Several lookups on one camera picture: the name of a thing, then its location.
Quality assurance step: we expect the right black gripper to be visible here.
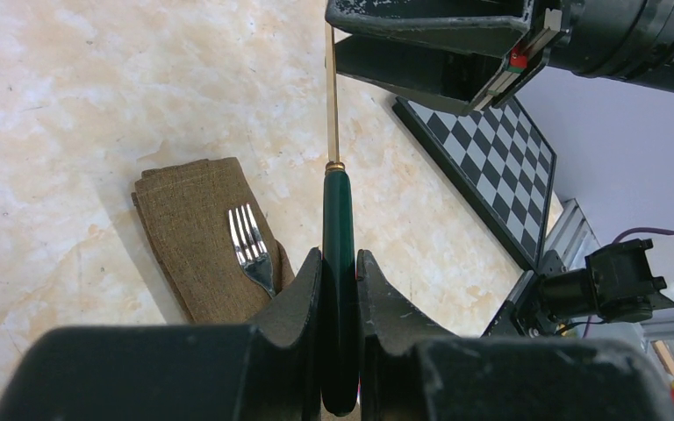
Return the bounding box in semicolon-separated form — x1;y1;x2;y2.
537;0;674;93

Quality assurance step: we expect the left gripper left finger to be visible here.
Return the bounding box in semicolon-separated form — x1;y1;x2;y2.
0;249;322;420

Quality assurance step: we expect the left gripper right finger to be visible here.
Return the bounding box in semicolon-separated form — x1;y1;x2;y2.
357;250;666;420

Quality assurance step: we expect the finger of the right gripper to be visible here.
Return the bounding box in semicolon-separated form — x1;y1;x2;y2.
335;35;549;116
325;0;535;57

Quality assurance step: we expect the black-handled knife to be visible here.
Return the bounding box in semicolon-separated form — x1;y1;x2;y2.
319;24;359;417

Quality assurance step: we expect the brown cloth napkin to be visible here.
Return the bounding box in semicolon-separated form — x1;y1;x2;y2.
132;157;295;324

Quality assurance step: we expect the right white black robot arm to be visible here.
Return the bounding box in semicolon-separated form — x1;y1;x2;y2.
326;1;674;337

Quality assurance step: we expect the black white checkerboard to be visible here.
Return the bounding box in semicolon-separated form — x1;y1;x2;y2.
392;97;556;270

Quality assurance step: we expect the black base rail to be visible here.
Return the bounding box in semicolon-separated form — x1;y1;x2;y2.
479;249;568;339

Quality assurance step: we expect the aluminium frame rail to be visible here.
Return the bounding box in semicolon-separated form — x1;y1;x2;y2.
540;199;601;273

